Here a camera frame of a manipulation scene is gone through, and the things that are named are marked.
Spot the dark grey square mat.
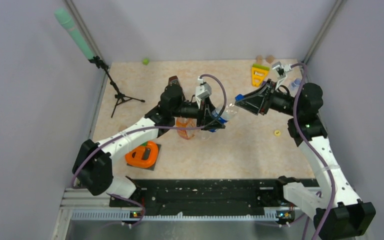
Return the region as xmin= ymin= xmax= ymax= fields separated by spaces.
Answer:
xmin=129 ymin=142 xmax=162 ymax=172

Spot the orange tape dispenser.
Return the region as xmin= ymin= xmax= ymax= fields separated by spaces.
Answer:
xmin=124 ymin=140 xmax=159 ymax=169

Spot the yellow triangular toy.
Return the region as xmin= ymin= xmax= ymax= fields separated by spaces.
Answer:
xmin=251 ymin=63 xmax=270 ymax=87

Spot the purple cable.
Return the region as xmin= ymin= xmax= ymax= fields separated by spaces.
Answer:
xmin=70 ymin=73 xmax=228 ymax=226
xmin=291 ymin=62 xmax=339 ymax=240

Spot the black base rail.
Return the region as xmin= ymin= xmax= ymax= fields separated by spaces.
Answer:
xmin=109 ymin=178 xmax=319 ymax=218

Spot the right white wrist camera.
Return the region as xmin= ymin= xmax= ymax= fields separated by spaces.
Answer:
xmin=271 ymin=61 xmax=292 ymax=90

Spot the tan wooden cube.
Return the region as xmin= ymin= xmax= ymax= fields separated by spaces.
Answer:
xmin=118 ymin=125 xmax=128 ymax=132

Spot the tan wooden block left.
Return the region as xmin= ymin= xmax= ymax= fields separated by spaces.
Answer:
xmin=255 ymin=55 xmax=264 ymax=65

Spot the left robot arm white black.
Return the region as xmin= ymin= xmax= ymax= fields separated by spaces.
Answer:
xmin=72 ymin=84 xmax=226 ymax=207

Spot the mint green microphone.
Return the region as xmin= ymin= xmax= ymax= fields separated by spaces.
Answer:
xmin=54 ymin=8 xmax=95 ymax=62

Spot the blue cap labelled bottle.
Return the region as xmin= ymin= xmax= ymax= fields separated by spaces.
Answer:
xmin=198 ymin=94 xmax=243 ymax=140

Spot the small green cube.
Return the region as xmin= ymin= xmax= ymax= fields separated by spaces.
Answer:
xmin=142 ymin=58 xmax=150 ymax=66

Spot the brown wooden metronome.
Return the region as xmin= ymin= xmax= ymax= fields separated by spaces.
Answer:
xmin=167 ymin=75 xmax=182 ymax=87

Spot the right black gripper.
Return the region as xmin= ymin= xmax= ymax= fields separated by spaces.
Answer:
xmin=235 ymin=79 xmax=301 ymax=118

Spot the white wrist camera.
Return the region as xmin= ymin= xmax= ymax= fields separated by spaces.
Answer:
xmin=271 ymin=61 xmax=292 ymax=90
xmin=194 ymin=77 xmax=212 ymax=108

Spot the clear small water bottle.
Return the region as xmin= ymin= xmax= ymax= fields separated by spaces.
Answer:
xmin=288 ymin=78 xmax=302 ymax=95

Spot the grey toothed cable tray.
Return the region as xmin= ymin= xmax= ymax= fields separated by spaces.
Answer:
xmin=71 ymin=208 xmax=291 ymax=222

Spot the black tripod microphone stand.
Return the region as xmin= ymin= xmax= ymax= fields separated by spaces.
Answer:
xmin=88 ymin=56 xmax=146 ymax=118

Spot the orange juice bottle yellow cap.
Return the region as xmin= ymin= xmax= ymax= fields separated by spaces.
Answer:
xmin=175 ymin=117 xmax=197 ymax=140

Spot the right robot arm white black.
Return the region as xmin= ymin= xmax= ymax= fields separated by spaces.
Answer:
xmin=235 ymin=80 xmax=376 ymax=240

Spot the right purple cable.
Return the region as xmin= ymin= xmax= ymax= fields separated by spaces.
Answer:
xmin=291 ymin=62 xmax=339 ymax=240

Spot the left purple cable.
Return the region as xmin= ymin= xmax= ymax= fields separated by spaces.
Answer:
xmin=70 ymin=73 xmax=228 ymax=226

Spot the tan wooden block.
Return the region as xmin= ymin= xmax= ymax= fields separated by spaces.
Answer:
xmin=255 ymin=55 xmax=264 ymax=65
xmin=265 ymin=55 xmax=276 ymax=64

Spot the tan wooden block right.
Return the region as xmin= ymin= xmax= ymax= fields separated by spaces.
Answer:
xmin=265 ymin=55 xmax=276 ymax=64

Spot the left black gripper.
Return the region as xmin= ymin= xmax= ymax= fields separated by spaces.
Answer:
xmin=172 ymin=96 xmax=226 ymax=131

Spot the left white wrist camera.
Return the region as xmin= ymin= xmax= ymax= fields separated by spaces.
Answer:
xmin=194 ymin=77 xmax=212 ymax=108

